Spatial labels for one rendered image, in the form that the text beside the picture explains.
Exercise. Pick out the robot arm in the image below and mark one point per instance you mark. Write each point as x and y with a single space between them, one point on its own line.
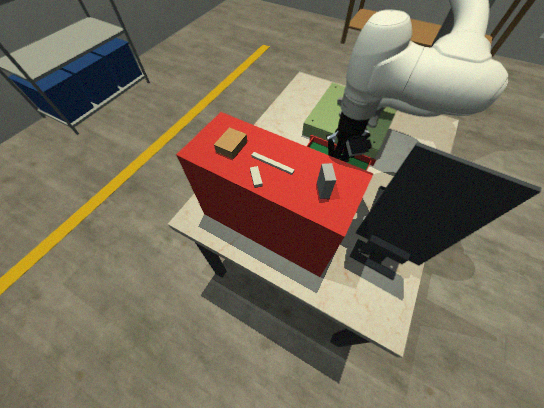
455 76

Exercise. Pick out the red tool chest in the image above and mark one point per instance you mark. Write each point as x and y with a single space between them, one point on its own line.
286 214

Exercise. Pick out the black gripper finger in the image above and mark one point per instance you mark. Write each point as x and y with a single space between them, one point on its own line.
336 153
345 156

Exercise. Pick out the tan rectangular block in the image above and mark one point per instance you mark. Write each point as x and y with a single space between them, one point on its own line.
230 143

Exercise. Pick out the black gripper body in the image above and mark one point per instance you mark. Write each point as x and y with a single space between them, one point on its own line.
350 126

